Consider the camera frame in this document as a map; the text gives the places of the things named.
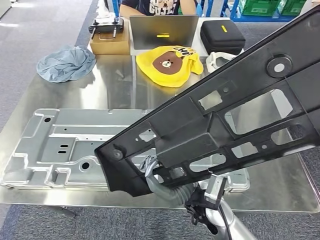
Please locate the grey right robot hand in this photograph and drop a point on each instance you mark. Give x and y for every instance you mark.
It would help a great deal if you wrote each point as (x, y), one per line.
(149, 165)

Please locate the black plastic panel part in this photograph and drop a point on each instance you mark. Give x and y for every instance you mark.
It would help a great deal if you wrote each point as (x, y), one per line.
(187, 116)

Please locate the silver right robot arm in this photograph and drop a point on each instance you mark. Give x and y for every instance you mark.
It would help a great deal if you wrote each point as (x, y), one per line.
(172, 193)

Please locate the stainless steel workbench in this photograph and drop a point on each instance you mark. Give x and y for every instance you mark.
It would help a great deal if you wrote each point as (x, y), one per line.
(112, 89)

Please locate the yellow bear print bag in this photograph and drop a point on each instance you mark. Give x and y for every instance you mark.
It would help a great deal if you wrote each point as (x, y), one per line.
(149, 74)

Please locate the silver stamped metal plate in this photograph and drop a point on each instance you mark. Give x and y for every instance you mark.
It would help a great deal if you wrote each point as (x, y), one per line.
(75, 142)

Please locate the brown cardboard box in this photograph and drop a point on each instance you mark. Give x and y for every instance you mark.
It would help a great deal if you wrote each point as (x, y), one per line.
(109, 46)

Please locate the white VR headset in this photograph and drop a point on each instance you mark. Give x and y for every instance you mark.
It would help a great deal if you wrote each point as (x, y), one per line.
(212, 61)

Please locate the grey laptop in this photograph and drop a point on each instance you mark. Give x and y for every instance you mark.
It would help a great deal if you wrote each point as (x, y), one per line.
(162, 31)

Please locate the blue-grey crumpled cloth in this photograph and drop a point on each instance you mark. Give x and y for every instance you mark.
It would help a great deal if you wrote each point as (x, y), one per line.
(65, 64)

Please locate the black handheld controller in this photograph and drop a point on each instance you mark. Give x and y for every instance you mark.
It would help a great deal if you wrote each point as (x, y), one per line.
(106, 26)

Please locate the person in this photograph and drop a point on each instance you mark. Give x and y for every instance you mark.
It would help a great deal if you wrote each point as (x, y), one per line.
(160, 6)

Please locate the black zip case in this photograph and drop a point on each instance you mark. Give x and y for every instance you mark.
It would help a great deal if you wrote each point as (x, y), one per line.
(222, 38)

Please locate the white crumpled plastic bag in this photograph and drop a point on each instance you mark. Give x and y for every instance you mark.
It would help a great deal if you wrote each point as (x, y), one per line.
(103, 11)

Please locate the blue storage rack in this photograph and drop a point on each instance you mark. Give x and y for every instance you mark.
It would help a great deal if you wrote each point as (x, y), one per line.
(233, 10)

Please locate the green plastic crate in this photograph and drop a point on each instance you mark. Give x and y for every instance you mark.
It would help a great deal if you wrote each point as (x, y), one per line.
(292, 6)
(257, 7)

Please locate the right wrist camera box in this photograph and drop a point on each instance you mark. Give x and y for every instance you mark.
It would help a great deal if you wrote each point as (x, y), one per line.
(215, 188)

